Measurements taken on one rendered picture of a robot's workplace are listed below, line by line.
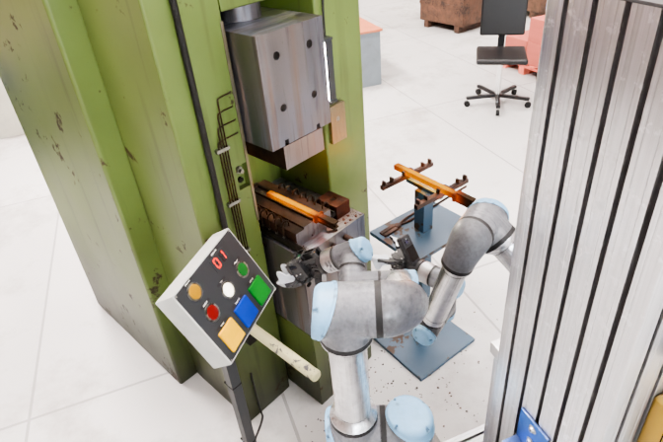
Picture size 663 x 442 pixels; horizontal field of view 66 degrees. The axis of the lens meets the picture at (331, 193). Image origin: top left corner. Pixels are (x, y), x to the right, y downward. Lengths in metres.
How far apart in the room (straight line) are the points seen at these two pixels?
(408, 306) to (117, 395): 2.19
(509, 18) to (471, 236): 4.36
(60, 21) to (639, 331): 1.81
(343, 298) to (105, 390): 2.19
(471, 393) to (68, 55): 2.24
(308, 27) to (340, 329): 1.09
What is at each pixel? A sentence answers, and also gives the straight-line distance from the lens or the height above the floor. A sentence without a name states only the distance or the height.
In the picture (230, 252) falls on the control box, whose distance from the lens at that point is 1.71.
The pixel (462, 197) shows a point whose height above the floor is 1.01.
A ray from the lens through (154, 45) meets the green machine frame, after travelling 1.63.
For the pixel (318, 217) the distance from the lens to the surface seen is 2.05.
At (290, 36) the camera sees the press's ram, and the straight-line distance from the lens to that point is 1.75.
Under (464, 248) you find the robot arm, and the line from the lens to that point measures 1.46.
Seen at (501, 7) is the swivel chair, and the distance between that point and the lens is 5.66.
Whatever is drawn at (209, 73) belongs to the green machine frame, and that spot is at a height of 1.65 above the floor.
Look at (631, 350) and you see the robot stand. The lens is 0.81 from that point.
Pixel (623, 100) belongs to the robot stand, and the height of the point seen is 1.92.
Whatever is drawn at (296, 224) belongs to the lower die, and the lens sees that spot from 2.07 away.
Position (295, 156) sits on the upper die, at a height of 1.31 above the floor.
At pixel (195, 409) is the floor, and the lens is 2.80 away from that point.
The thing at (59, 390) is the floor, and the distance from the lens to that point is 3.19.
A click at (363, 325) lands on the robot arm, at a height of 1.42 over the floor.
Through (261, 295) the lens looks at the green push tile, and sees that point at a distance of 1.75.
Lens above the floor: 2.17
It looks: 32 degrees down
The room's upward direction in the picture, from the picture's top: 5 degrees counter-clockwise
